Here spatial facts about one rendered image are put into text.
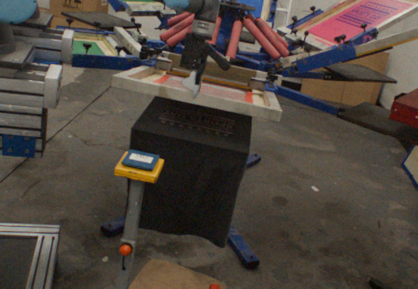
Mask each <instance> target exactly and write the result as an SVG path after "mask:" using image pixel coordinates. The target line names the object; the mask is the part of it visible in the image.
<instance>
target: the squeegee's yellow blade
mask: <svg viewBox="0 0 418 289"><path fill-rule="evenodd" d="M167 72H169V71H167ZM170 72H171V73H175V74H181V75H184V76H190V74H186V73H183V72H177V71H173V70H171V71H170ZM203 80H206V81H210V82H215V83H219V84H225V85H231V86H235V87H241V88H244V89H249V86H243V85H238V84H232V83H228V82H222V81H218V80H215V79H211V78H206V77H203ZM251 90H252V89H251Z"/></svg>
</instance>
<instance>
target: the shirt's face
mask: <svg viewBox="0 0 418 289"><path fill-rule="evenodd" d="M167 105H168V106H173V107H177V108H183V109H186V110H193V111H196V112H202V113H206V114H212V115H214V116H218V117H224V118H228V119H234V120H235V122H234V129H233V137H228V136H222V135H218V134H212V133H209V132H203V131H199V130H194V129H187V128H184V127H178V126H175V125H169V124H165V123H160V122H157V121H158V120H159V118H160V117H161V114H162V113H163V111H164V109H165V108H166V107H167ZM250 121H251V116H248V115H245V114H240V113H236V112H230V111H226V110H220V109H217V108H211V107H207V106H201V105H198V104H192V103H188V102H182V101H179V100H173V99H167V98H163V97H158V96H156V97H155V98H154V99H153V101H152V102H151V104H150V105H149V106H148V107H147V109H146V110H145V112H144V113H143V114H142V116H141V118H140V119H139V120H138V121H137V123H136V124H135V126H134V127H133V128H134V129H138V130H143V131H147V132H152V133H157V134H162V135H166V136H172V137H175V138H181V139H185V140H190V141H194V142H200V143H204V144H209V145H215V146H218V147H224V148H229V149H234V150H235V151H240V152H244V153H247V152H248V146H249V130H250Z"/></svg>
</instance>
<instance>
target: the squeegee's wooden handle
mask: <svg viewBox="0 0 418 289"><path fill-rule="evenodd" d="M181 56H182V55H178V54H175V53H169V59H168V60H171V61H172V65H171V70H172V69H173V68H176V69H180V70H186V71H189V72H193V71H194V69H191V70H189V69H186V68H183V67H180V60H181ZM256 72H257V71H256V70H252V69H248V68H243V67H237V66H233V65H232V66H231V68H230V69H229V70H228V71H224V70H222V69H221V68H220V67H219V66H218V64H217V63H216V62H213V61H208V60H207V63H206V68H205V71H204V74H205V75H209V76H215V77H218V78H224V79H228V80H231V81H235V82H240V83H244V84H247V86H249V84H250V80H251V77H254V78H255V76H256Z"/></svg>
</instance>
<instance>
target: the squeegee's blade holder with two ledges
mask: <svg viewBox="0 0 418 289"><path fill-rule="evenodd" d="M172 70H173V71H177V72H183V73H186V74H190V73H191V72H189V71H186V70H180V69H176V68H173V69H172ZM203 77H206V78H211V79H215V80H218V81H222V82H228V83H232V84H238V85H243V86H247V84H244V83H240V82H235V81H231V80H228V79H224V78H218V77H215V76H209V75H205V74H204V75H203Z"/></svg>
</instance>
